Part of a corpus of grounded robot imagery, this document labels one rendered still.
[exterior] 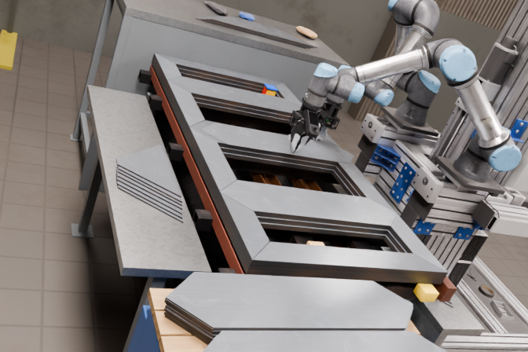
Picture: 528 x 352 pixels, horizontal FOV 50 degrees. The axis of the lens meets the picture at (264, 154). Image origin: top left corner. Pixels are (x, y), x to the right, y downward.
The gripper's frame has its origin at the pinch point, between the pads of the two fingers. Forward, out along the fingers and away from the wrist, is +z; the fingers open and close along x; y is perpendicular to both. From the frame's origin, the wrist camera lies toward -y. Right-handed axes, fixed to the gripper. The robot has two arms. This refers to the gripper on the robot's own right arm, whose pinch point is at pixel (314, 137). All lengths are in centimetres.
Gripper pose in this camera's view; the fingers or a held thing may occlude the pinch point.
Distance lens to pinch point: 256.2
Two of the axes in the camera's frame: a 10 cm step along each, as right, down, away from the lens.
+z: -3.5, 8.5, 4.1
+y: 3.2, 5.1, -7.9
